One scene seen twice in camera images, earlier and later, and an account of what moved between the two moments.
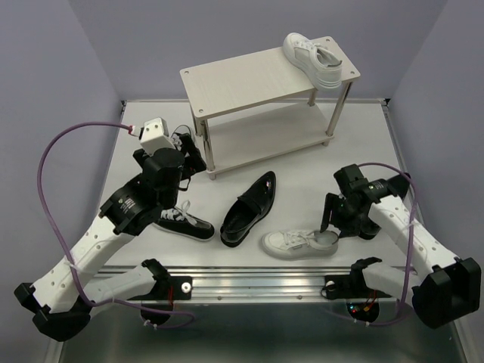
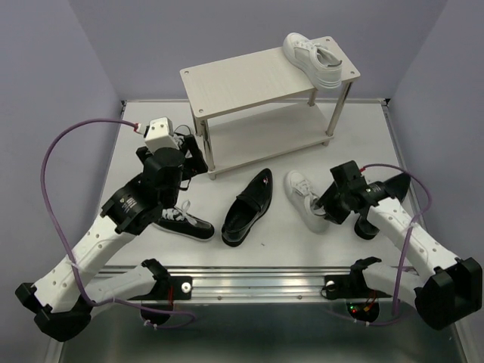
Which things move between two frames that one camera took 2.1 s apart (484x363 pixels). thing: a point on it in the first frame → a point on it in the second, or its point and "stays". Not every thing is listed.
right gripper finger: x=328 y=209 → x=322 y=202
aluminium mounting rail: x=287 y=284 stays
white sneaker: x=299 y=244 → x=302 y=194
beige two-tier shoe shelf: x=259 y=106 stays
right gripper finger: x=346 y=231 → x=330 y=217
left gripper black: x=194 y=162 stays
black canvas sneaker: x=176 y=140 stays
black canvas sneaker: x=179 y=221 stays
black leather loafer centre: x=247 y=209 stays
